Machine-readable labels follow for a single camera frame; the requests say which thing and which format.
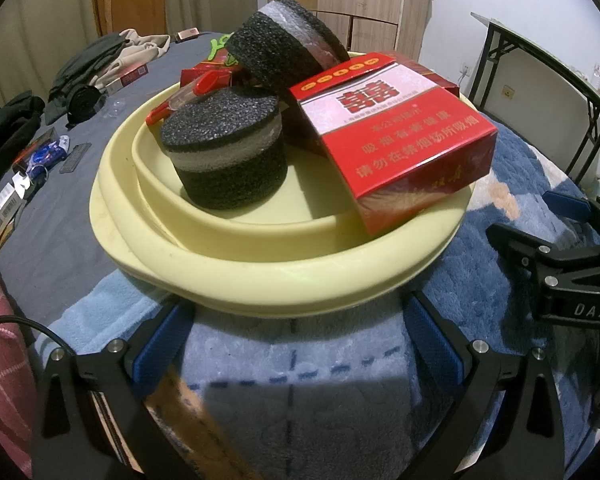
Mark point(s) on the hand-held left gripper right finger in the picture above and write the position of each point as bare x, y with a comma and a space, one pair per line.
430, 342

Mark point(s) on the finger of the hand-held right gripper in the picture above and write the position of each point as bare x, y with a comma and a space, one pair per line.
530, 252
565, 205

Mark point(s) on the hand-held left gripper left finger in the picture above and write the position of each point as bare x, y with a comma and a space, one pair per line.
165, 342

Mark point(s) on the pale yellow oval basin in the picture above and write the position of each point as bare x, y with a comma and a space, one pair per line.
280, 265

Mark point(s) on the tall red and white box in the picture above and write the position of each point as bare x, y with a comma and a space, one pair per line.
395, 160

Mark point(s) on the black and white foam disc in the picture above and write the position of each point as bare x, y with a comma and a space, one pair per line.
275, 55
230, 170

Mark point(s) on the red and silver cigarette pack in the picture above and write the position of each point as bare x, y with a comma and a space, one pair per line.
205, 84

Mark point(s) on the green plastic clip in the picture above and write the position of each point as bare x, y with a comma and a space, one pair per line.
217, 50

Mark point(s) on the blue checked plush blanket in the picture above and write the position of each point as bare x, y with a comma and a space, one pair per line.
330, 410

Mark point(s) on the small glass figurine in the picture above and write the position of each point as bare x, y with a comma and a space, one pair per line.
598, 71

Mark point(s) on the grey bed sheet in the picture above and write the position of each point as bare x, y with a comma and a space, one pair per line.
55, 240

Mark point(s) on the pink checked cloth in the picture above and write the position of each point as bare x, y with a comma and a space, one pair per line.
5, 360

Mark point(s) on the black folding table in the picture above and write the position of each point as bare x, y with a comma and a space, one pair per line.
484, 46

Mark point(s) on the cigarette packs with barcode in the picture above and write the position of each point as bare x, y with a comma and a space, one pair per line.
0, 220

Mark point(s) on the clear plastic wrapper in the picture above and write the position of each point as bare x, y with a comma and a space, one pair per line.
117, 106

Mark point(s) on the black round cap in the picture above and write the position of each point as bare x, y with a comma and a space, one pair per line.
82, 102

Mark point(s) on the red and white cigarette pack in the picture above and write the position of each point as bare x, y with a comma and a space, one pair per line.
130, 76

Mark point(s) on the black jacket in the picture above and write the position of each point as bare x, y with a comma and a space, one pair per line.
5, 125

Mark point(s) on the dark green clothing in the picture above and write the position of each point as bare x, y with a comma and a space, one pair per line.
90, 65

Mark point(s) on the beige clothing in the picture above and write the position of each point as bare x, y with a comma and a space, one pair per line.
145, 45

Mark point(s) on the small red and white pack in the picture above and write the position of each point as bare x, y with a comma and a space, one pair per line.
187, 34

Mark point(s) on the beige curtain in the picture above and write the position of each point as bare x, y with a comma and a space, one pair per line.
40, 10

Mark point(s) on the yellow wall socket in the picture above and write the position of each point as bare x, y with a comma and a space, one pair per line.
507, 91

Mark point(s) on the white wall plug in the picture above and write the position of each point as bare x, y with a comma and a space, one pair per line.
462, 68

